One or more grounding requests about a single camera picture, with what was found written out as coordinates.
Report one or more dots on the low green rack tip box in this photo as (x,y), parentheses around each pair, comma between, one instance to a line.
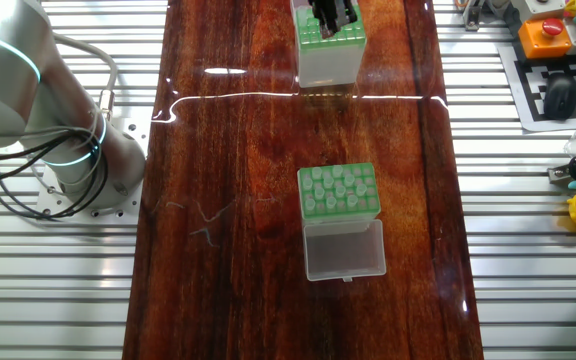
(328,70)

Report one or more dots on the tall translucent green tip box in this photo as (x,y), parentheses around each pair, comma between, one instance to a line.
(343,255)

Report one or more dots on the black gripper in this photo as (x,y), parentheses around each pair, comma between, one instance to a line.
(335,4)

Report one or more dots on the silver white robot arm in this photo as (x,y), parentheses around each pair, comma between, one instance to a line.
(8,75)

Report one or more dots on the black computer mouse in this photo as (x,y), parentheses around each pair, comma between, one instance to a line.
(560,97)

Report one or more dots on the glossy brown wooden board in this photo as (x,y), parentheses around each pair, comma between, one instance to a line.
(243,250)

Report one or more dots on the yellow button box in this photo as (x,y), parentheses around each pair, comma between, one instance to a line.
(538,47)

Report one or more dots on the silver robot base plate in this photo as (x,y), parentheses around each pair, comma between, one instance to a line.
(135,132)

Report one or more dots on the red emergency stop button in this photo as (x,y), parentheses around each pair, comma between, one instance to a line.
(552,26)

